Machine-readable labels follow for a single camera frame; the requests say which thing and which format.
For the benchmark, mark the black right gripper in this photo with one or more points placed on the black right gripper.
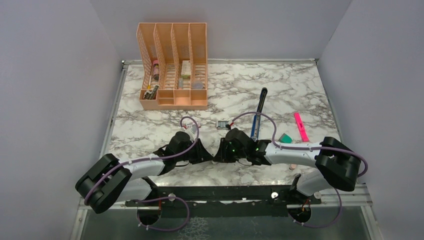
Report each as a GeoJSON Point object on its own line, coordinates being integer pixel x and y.
{"type": "Point", "coordinates": [222, 155]}

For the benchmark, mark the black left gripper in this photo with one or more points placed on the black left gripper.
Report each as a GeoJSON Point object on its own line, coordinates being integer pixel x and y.
{"type": "Point", "coordinates": [201, 154]}

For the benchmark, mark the red white staple box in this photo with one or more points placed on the red white staple box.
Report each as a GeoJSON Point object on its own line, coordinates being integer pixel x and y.
{"type": "Point", "coordinates": [193, 126]}

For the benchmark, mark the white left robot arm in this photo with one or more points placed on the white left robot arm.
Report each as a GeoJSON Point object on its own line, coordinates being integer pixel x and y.
{"type": "Point", "coordinates": [109, 180]}

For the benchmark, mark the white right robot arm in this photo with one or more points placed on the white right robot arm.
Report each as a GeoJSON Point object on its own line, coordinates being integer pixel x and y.
{"type": "Point", "coordinates": [335, 166]}

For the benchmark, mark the green eraser block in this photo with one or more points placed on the green eraser block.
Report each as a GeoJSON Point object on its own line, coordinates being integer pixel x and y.
{"type": "Point", "coordinates": [286, 139]}

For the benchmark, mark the black label card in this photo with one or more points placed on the black label card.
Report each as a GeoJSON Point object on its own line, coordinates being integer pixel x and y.
{"type": "Point", "coordinates": [150, 94]}

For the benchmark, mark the clear tape roll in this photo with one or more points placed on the clear tape roll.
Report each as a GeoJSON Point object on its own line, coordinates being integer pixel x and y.
{"type": "Point", "coordinates": [197, 85]}

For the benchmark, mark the pink eraser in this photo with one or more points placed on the pink eraser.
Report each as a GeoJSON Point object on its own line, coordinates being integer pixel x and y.
{"type": "Point", "coordinates": [292, 167]}

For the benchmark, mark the green white small box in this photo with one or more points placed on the green white small box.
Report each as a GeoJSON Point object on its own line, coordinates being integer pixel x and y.
{"type": "Point", "coordinates": [186, 71]}

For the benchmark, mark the pink highlighter marker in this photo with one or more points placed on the pink highlighter marker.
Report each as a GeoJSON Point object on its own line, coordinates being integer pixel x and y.
{"type": "Point", "coordinates": [301, 127]}

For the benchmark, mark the pink glue stick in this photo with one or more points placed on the pink glue stick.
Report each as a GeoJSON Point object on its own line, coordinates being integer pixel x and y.
{"type": "Point", "coordinates": [155, 70]}

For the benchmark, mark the orange plastic desk organizer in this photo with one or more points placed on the orange plastic desk organizer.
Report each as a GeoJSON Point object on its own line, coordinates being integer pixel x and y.
{"type": "Point", "coordinates": [171, 43]}

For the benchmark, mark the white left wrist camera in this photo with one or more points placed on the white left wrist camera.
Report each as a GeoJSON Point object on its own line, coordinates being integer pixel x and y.
{"type": "Point", "coordinates": [192, 131]}

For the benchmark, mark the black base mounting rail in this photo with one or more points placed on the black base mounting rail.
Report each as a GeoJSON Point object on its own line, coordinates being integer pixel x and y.
{"type": "Point", "coordinates": [222, 201]}

